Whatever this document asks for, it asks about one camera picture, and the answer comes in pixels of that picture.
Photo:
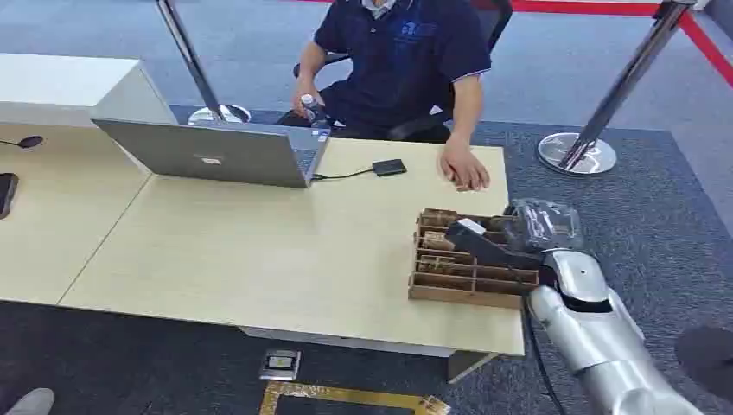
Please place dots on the black office chair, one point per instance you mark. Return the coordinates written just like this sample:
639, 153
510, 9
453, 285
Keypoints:
418, 127

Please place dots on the wooden card box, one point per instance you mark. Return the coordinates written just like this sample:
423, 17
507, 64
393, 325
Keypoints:
458, 286

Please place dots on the white cabinet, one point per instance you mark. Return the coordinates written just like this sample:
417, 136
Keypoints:
63, 86

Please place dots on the pale desk leg panel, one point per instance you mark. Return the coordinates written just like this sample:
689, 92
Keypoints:
467, 365

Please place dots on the grey shoe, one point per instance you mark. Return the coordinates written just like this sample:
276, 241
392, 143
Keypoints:
31, 402

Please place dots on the small black flat device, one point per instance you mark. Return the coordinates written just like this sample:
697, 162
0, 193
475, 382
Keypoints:
389, 167

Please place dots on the red barrier belt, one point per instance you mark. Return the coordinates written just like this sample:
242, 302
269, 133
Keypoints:
704, 43

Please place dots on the black robot foot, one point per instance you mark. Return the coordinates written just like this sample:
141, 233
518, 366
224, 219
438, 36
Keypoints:
707, 358

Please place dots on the silver laptop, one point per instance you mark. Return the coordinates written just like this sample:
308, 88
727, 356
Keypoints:
223, 152

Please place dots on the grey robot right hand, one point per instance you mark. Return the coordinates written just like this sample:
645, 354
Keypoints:
547, 226

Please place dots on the chrome stanchion post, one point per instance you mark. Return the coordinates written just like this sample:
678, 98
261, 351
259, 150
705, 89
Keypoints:
618, 86
192, 63

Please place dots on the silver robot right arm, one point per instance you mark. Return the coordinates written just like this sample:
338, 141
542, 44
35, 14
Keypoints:
601, 338

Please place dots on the brown printed card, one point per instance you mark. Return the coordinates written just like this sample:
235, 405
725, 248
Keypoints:
438, 240
438, 219
436, 264

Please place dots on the seated person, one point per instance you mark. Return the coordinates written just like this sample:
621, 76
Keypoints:
401, 63

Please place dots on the person's left hand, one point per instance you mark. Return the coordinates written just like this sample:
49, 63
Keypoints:
461, 166

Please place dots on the metal floor socket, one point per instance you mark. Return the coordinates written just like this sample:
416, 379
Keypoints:
279, 364

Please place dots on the person's right hand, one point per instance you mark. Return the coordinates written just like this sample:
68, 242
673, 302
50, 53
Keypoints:
303, 91

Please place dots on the black phone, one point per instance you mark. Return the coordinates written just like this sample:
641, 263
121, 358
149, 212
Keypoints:
7, 192

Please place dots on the clear plastic water bottle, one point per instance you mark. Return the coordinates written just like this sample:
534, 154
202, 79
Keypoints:
316, 114

